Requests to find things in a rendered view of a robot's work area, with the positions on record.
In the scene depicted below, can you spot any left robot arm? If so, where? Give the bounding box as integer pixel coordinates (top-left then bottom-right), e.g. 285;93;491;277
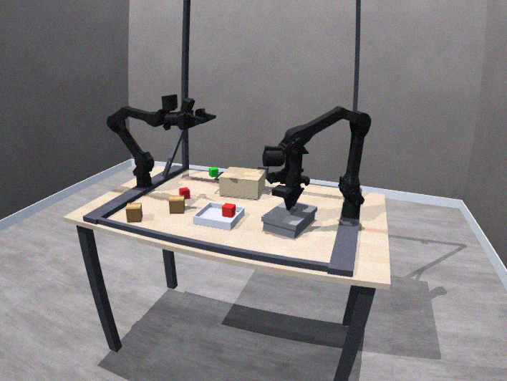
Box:
262;106;371;219

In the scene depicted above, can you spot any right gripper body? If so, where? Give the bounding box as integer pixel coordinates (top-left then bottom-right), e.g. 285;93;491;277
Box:
174;108;204;130

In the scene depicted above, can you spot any brown cardboard box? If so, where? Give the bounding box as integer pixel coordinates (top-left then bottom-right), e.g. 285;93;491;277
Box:
125;203;143;222
169;195;185;213

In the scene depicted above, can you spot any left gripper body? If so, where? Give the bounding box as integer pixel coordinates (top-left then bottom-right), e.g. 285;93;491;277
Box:
271;166;310;199

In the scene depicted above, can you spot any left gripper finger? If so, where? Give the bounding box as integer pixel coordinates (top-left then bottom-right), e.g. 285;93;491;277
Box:
284;193;296;211
292;187;304;206

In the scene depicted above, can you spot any green block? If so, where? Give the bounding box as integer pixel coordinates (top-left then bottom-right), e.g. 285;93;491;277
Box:
208;167;218;177

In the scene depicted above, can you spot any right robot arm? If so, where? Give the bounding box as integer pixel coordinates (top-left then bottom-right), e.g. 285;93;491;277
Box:
107;95;195;189

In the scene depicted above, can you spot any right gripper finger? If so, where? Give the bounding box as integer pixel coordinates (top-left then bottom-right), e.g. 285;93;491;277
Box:
186;113;207;128
201;109;216;122

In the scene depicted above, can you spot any red block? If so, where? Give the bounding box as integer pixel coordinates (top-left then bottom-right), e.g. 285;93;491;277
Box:
179;187;190;199
222;203;236;218

